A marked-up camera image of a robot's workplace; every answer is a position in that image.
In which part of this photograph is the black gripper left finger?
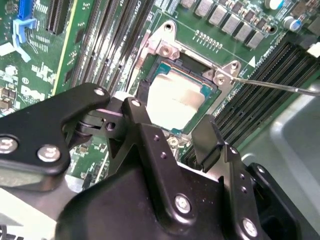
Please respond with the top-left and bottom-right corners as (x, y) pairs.
(0, 83), (198, 230)

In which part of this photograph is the silver topped CPU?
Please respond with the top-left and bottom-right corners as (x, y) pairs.
(143, 62), (222, 137)

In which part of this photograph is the metal wire locking lever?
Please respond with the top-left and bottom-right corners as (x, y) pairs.
(231, 76), (320, 97)

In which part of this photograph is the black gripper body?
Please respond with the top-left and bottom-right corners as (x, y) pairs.
(56, 164), (241, 240)

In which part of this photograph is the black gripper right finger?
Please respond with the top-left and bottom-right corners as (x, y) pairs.
(191, 114), (303, 240)

